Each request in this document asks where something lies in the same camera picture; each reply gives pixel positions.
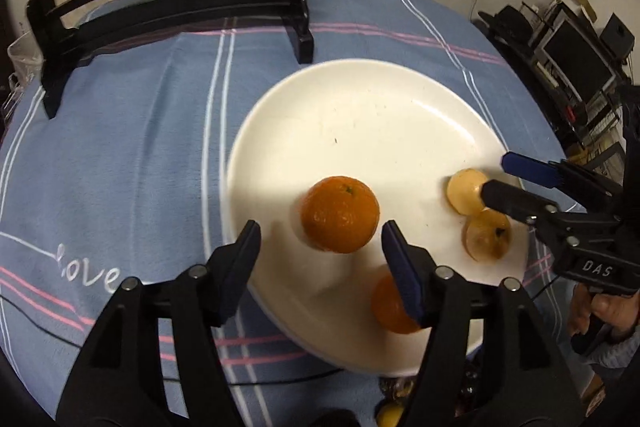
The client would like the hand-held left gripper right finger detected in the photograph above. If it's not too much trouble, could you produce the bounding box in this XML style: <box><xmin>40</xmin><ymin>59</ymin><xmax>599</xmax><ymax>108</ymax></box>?
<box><xmin>381</xmin><ymin>220</ymin><xmax>586</xmax><ymax>427</ymax></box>

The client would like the clear plastic container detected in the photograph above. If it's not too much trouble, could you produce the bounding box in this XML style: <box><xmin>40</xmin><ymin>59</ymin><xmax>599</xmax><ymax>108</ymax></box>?
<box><xmin>7</xmin><ymin>34</ymin><xmax>43</xmax><ymax>82</ymax></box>

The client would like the round embroidered table screen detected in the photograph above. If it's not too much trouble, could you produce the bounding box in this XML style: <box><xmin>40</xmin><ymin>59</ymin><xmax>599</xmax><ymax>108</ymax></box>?
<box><xmin>25</xmin><ymin>0</ymin><xmax>321</xmax><ymax>120</ymax></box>

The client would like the person's right forearm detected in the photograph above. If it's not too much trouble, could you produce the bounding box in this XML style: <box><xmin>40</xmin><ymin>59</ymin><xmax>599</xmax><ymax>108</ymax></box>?
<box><xmin>580</xmin><ymin>329</ymin><xmax>640</xmax><ymax>375</ymax></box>

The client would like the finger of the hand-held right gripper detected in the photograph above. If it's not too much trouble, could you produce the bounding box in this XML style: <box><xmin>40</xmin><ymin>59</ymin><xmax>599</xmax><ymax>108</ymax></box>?
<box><xmin>481</xmin><ymin>180</ymin><xmax>621</xmax><ymax>258</ymax></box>
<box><xmin>501</xmin><ymin>152</ymin><xmax>624</xmax><ymax>214</ymax></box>

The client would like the computer monitor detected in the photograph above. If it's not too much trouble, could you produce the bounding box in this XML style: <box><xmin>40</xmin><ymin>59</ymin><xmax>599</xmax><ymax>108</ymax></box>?
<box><xmin>542</xmin><ymin>19</ymin><xmax>618</xmax><ymax>95</ymax></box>

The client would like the dark red round fruit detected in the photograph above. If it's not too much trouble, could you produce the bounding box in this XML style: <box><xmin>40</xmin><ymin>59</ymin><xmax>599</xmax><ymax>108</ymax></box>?
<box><xmin>378</xmin><ymin>376</ymin><xmax>418</xmax><ymax>403</ymax></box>

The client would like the pale yellow round fruit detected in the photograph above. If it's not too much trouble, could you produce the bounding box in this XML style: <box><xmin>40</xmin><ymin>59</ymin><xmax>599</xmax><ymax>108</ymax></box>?
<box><xmin>462</xmin><ymin>208</ymin><xmax>512</xmax><ymax>263</ymax></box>
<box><xmin>446</xmin><ymin>168</ymin><xmax>491</xmax><ymax>216</ymax></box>

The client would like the black speaker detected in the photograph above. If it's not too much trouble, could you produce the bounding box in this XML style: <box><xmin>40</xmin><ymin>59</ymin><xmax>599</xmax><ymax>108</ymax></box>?
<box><xmin>600</xmin><ymin>13</ymin><xmax>636</xmax><ymax>58</ymax></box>

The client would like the small yellow fruit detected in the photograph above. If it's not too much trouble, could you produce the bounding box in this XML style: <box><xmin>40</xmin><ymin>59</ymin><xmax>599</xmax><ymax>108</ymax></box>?
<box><xmin>376</xmin><ymin>404</ymin><xmax>406</xmax><ymax>427</ymax></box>

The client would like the blue striped tablecloth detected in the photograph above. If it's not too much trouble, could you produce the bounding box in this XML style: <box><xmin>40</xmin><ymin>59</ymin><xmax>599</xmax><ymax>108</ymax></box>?
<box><xmin>0</xmin><ymin>0</ymin><xmax>586</xmax><ymax>427</ymax></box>

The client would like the orange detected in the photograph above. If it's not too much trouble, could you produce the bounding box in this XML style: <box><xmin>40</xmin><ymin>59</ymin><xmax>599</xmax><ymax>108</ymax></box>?
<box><xmin>370</xmin><ymin>274</ymin><xmax>426</xmax><ymax>334</ymax></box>
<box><xmin>300</xmin><ymin>176</ymin><xmax>379</xmax><ymax>254</ymax></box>

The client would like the person's right hand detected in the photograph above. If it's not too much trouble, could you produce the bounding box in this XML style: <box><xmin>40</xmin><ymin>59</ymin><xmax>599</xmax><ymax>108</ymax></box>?
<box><xmin>567</xmin><ymin>283</ymin><xmax>640</xmax><ymax>343</ymax></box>

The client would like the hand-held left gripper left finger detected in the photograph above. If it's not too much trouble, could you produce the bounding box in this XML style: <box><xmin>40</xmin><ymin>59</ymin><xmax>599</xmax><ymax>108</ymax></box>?
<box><xmin>55</xmin><ymin>219</ymin><xmax>263</xmax><ymax>427</ymax></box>

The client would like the black computer desk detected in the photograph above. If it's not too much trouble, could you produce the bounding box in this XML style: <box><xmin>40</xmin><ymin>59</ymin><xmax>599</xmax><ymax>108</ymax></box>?
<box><xmin>477</xmin><ymin>4</ymin><xmax>640</xmax><ymax>158</ymax></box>

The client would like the white oval plate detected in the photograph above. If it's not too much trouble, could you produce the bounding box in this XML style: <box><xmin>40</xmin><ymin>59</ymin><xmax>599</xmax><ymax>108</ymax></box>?
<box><xmin>226</xmin><ymin>58</ymin><xmax>531</xmax><ymax>378</ymax></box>

